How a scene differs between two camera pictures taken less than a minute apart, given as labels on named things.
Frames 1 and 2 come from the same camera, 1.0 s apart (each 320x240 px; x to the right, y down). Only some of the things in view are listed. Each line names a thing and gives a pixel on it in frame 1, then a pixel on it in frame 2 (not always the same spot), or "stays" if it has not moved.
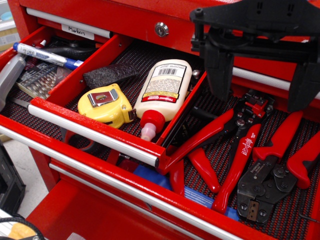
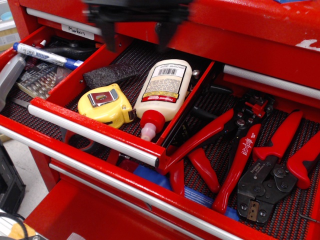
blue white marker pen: x=48 y=55 stays
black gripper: x=284 y=28 → x=169 y=12
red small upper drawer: x=125 y=96 stays
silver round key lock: x=161 y=29 stays
